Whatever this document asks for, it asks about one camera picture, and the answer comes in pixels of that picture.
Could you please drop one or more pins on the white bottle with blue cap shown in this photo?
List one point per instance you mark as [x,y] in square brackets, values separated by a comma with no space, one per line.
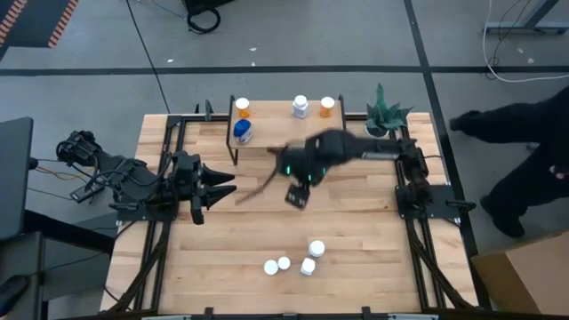
[242,129]

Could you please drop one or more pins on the black orange striped floor mat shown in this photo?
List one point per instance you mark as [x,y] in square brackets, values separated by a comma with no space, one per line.
[31,22]

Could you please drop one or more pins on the dark grey side cabinet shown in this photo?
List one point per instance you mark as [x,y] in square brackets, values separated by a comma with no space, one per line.
[22,258]

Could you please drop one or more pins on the black oval object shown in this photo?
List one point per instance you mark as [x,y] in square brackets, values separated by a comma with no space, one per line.
[11,291]

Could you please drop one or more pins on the black equipment base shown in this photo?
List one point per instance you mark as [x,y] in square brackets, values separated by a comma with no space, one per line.
[200,3]

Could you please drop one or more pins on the person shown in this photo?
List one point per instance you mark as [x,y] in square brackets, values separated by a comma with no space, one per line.
[524,178]

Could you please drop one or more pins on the black metal rig frame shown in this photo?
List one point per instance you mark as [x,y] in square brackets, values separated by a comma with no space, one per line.
[444,200]

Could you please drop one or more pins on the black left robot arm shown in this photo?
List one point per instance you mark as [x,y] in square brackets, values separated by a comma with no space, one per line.
[129,178]

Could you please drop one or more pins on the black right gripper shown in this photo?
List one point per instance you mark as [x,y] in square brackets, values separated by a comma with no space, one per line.
[302,166]

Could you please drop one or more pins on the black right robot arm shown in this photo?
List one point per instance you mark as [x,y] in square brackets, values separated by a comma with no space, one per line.
[378,146]

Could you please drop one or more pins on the orange pill bottle white cap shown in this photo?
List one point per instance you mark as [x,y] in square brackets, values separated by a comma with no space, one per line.
[327,103]
[284,263]
[242,104]
[270,267]

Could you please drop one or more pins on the small black electronic box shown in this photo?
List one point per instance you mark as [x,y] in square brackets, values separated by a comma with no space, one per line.
[84,192]

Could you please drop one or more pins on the green plant in white pot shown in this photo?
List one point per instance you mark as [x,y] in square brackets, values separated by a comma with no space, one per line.
[382,113]

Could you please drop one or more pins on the grey metal desk leg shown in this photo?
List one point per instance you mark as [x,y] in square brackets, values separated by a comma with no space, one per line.
[520,27]

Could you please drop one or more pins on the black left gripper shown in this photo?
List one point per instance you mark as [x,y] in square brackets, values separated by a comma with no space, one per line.
[186,178]

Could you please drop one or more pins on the white medicine bottle white cap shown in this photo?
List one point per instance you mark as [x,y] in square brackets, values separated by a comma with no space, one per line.
[300,102]
[308,265]
[317,247]

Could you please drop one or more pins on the wooden shelf with black frame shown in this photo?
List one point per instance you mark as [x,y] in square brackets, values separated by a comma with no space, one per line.
[280,129]

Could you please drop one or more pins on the black flat monitor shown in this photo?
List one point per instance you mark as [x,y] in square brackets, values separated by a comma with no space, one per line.
[15,178]

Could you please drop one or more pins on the brown cardboard box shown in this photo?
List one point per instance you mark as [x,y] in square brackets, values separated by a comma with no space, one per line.
[533,275]

